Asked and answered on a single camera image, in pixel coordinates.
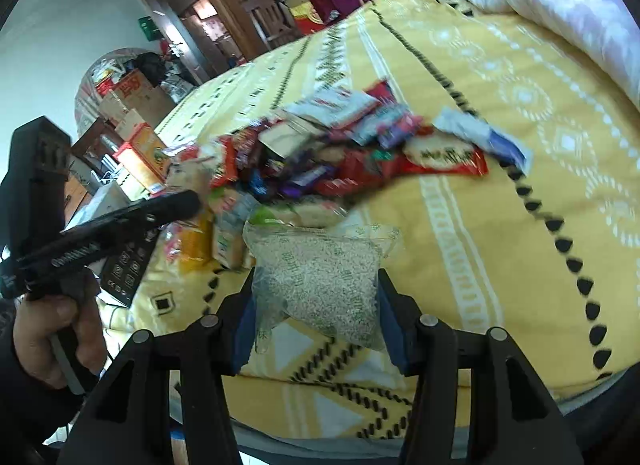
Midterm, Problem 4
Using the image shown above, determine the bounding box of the wooden chair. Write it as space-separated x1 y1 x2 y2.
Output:
240 0 301 46

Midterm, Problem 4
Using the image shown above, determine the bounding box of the red packet with white panel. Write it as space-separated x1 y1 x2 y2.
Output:
395 137 488 178

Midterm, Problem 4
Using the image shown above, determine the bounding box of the brown cardboard box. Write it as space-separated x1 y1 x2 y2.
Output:
100 70 176 128

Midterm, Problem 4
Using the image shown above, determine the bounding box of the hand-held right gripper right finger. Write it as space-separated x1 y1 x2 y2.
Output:
377 269 586 465

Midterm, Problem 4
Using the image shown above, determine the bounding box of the clear grain packet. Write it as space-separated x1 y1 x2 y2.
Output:
242 219 405 352

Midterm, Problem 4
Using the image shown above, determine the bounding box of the orange red carton box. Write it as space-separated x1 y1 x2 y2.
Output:
114 122 171 190

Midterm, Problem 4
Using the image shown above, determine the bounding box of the black shaver box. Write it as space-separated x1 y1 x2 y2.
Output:
100 225 161 308

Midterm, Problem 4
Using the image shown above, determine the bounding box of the white blue snack packet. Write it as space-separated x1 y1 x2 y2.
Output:
432 107 533 168

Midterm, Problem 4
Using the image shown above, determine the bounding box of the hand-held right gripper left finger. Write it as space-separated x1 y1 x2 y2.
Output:
57 270 257 465

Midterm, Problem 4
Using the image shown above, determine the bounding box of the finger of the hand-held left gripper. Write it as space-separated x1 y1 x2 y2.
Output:
127 189 202 228

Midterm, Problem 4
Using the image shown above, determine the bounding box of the white cardboard box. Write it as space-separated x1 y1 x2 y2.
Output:
75 180 131 226

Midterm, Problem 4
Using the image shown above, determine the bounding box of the black bag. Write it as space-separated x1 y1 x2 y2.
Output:
135 52 166 83

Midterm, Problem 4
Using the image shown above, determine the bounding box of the red gold gift box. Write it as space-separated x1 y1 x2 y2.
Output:
295 5 326 36

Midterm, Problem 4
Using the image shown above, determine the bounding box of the person's left hand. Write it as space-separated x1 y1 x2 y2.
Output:
12 267 108 389

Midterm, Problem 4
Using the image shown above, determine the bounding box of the gold snack packet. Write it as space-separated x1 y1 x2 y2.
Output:
175 215 216 271

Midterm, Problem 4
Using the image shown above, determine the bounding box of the heap of mixed snack packets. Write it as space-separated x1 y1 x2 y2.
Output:
165 80 491 271

